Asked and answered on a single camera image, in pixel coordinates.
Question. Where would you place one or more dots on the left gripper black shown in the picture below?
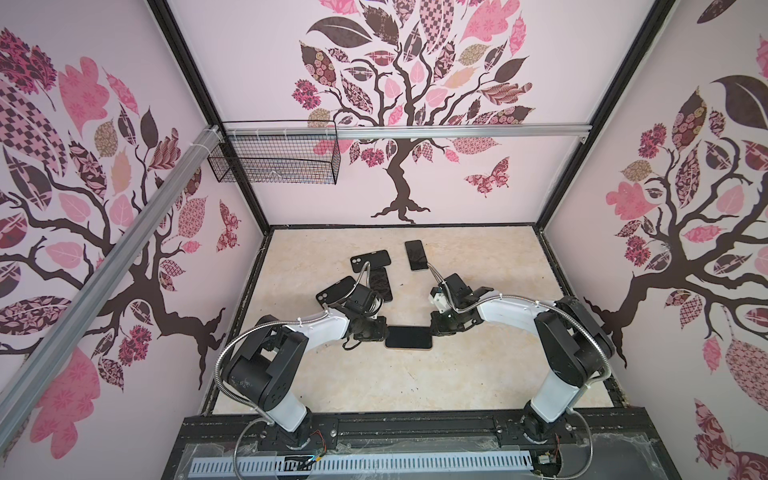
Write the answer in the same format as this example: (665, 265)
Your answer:
(379, 334)

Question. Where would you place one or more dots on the black wire basket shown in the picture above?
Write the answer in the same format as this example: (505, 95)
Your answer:
(278, 151)

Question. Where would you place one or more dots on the white slotted cable duct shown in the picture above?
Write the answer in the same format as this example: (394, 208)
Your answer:
(360, 464)

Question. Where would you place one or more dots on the large black phone case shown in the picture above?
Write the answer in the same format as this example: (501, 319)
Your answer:
(336, 292)

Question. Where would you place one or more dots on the left aluminium rail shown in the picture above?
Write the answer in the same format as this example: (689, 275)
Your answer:
(29, 383)

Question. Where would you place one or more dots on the aluminium rail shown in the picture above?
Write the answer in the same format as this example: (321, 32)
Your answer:
(29, 383)
(408, 132)

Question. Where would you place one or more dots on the dark phone screen up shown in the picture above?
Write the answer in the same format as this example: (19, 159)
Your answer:
(380, 284)

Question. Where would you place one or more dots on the silver-edged black phone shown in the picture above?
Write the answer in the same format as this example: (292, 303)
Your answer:
(416, 255)

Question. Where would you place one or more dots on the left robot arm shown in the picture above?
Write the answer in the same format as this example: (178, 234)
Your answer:
(258, 368)

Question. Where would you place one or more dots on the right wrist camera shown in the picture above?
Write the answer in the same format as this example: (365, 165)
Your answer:
(440, 300)

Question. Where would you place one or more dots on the small black phone case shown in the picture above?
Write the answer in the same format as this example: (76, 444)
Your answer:
(376, 260)

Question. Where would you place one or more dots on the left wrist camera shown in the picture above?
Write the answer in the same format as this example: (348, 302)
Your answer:
(372, 304)

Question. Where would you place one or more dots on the back aluminium rail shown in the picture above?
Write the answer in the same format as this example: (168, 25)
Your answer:
(408, 132)

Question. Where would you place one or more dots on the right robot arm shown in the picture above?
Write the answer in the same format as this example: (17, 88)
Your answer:
(576, 348)

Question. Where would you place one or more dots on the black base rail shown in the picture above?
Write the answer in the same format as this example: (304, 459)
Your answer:
(590, 443)

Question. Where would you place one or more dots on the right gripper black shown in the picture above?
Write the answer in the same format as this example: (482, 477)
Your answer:
(436, 328)

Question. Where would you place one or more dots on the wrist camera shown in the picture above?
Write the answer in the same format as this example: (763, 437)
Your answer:
(372, 304)
(440, 300)

